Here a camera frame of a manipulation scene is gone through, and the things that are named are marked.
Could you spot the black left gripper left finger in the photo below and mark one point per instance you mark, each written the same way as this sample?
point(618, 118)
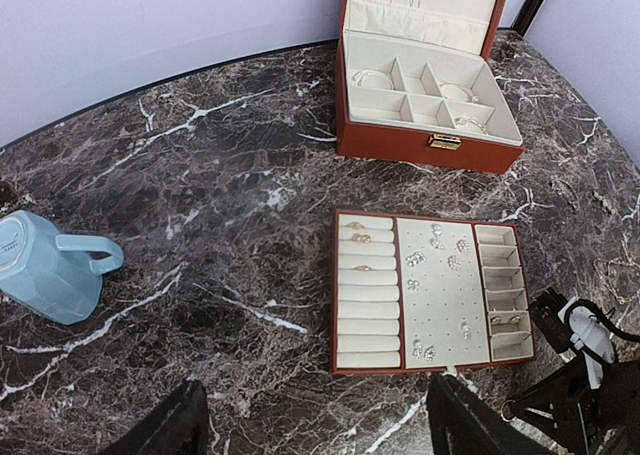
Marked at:
point(178, 425)

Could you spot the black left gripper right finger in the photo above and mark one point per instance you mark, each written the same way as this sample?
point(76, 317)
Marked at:
point(461, 423)

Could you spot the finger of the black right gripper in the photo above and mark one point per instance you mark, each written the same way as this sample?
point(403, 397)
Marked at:
point(558, 406)

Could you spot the red jewelry tray insert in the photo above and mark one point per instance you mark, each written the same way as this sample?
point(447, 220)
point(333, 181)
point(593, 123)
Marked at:
point(380, 306)

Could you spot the red open jewelry box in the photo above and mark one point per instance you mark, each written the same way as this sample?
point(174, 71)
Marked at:
point(413, 84)

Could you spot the crystal leaf earring front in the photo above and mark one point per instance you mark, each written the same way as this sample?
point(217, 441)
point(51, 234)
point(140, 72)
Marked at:
point(429, 353)

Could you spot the pearl drop earring front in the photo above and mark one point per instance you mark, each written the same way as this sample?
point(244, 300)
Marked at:
point(417, 351)

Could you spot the pearl cluster earring lower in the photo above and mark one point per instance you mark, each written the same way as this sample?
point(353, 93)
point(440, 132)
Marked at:
point(455, 263)

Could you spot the pearl cluster earring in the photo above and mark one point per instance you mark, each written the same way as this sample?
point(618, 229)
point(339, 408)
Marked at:
point(463, 246)
point(455, 263)

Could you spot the crystal cluster earring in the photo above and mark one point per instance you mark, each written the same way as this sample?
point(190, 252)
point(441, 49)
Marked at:
point(415, 258)

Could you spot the pearl cluster earring upper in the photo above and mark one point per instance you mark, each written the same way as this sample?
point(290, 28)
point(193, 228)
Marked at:
point(463, 246)

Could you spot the light blue ceramic mug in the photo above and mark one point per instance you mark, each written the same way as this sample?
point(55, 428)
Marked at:
point(58, 276)

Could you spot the pearl drop earring pair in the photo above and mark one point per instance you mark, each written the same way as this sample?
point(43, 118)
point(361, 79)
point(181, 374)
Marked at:
point(436, 240)

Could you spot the black corner frame post right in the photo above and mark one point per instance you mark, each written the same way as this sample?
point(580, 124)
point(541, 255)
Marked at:
point(526, 16)

